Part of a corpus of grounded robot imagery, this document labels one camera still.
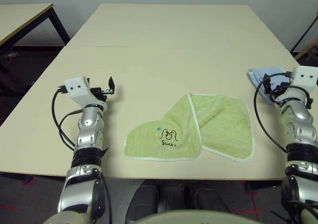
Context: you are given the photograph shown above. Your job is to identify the beige robot torso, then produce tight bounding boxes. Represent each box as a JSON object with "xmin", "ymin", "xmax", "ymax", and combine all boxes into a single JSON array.
[{"xmin": 134, "ymin": 208, "xmax": 264, "ymax": 224}]

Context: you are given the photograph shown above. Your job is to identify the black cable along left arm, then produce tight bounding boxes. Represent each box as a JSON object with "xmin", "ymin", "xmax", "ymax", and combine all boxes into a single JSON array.
[{"xmin": 100, "ymin": 170, "xmax": 113, "ymax": 224}]

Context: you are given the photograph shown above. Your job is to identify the green towel white trim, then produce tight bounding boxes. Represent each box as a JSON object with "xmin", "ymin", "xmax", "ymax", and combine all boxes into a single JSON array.
[{"xmin": 123, "ymin": 92, "xmax": 256, "ymax": 163}]

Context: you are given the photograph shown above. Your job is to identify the white floor clutter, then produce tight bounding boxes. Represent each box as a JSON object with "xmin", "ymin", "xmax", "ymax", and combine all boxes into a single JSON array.
[{"xmin": 4, "ymin": 51, "xmax": 20, "ymax": 60}]

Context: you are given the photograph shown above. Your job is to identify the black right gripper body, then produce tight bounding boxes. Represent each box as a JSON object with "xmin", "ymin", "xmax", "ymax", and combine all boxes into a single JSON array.
[{"xmin": 269, "ymin": 80, "xmax": 293, "ymax": 98}]

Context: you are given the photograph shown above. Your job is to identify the folded light blue towel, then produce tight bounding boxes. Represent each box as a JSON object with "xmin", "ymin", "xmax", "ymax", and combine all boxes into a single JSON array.
[{"xmin": 246, "ymin": 66, "xmax": 292, "ymax": 105}]

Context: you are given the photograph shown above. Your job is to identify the black left wrist camera cable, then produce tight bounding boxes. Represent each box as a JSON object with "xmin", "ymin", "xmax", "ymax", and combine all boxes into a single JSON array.
[{"xmin": 51, "ymin": 85, "xmax": 86, "ymax": 151}]

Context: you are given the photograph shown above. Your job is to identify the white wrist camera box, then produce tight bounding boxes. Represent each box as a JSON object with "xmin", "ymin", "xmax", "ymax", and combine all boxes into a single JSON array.
[
  {"xmin": 64, "ymin": 76, "xmax": 108, "ymax": 112},
  {"xmin": 290, "ymin": 65, "xmax": 318, "ymax": 92}
]

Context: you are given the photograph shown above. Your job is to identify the beige table black frame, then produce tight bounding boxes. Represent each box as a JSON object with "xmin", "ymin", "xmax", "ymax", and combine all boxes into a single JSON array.
[{"xmin": 0, "ymin": 2, "xmax": 72, "ymax": 95}]

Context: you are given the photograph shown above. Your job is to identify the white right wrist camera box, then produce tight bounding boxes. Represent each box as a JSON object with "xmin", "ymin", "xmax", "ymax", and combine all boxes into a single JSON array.
[{"xmin": 290, "ymin": 65, "xmax": 318, "ymax": 92}]

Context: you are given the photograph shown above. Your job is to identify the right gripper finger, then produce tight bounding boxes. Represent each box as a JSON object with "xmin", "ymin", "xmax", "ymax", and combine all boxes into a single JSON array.
[{"xmin": 263, "ymin": 78, "xmax": 273, "ymax": 94}]

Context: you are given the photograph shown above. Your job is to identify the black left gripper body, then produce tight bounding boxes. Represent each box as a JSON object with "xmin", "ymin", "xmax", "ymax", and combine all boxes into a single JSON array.
[{"xmin": 89, "ymin": 86, "xmax": 116, "ymax": 102}]

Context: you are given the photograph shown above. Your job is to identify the black robot right foot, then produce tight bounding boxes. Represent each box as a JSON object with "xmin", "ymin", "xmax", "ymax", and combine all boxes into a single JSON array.
[{"xmin": 184, "ymin": 180, "xmax": 231, "ymax": 214}]

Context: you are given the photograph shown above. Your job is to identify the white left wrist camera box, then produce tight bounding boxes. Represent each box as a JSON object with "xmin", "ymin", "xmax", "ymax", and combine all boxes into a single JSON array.
[{"xmin": 64, "ymin": 76, "xmax": 108, "ymax": 112}]

